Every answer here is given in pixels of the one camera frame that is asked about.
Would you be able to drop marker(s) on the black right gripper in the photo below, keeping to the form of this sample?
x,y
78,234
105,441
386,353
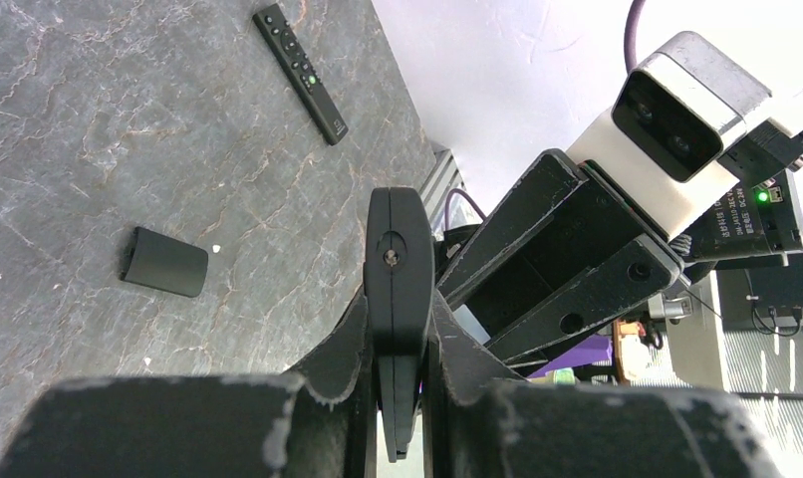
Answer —
x,y
565,252

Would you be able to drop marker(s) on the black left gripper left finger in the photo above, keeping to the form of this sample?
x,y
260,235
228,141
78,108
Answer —
x,y
339,370

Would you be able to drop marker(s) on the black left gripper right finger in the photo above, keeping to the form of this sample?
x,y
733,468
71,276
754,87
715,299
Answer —
x,y
464,366

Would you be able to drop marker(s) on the black remote with buttons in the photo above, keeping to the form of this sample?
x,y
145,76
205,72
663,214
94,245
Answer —
x,y
300,72

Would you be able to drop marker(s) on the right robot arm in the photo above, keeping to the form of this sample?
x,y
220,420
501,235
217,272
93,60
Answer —
x,y
742,223

